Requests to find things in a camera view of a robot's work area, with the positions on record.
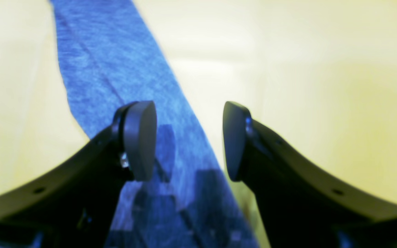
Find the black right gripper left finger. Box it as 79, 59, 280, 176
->
0, 101, 157, 248

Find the grey long-sleeve T-shirt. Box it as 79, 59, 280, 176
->
51, 0, 258, 248

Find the yellow table cloth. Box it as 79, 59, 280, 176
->
0, 0, 397, 248

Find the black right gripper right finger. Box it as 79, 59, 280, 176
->
223, 101, 397, 248

